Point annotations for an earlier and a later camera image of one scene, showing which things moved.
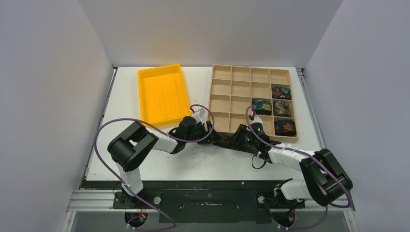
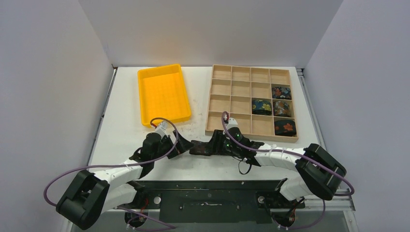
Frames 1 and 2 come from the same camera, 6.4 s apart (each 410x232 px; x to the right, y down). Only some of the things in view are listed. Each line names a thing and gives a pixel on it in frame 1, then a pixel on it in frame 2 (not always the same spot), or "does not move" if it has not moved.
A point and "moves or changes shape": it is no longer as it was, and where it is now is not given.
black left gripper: (213, 136) to (183, 146)
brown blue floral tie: (229, 142) moves or changes shape
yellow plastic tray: (162, 94) does not move
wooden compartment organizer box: (268, 91) does not move
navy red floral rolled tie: (281, 93) does not move
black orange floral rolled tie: (285, 127) does not move
